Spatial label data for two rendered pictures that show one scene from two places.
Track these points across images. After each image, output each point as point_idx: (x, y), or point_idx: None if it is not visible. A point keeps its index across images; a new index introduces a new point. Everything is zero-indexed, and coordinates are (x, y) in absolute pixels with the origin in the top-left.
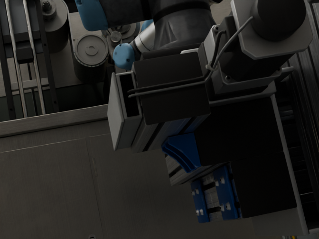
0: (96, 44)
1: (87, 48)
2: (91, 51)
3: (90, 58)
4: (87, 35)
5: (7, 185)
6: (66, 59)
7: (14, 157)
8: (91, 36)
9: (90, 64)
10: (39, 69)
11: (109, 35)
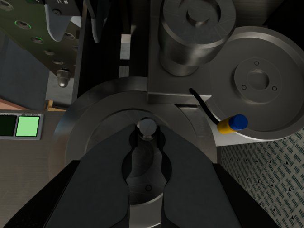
0: (239, 91)
1: (274, 83)
2: (258, 68)
3: (260, 52)
4: (271, 132)
5: None
6: (218, 156)
7: None
8: (252, 127)
9: (267, 28)
10: None
11: (198, 92)
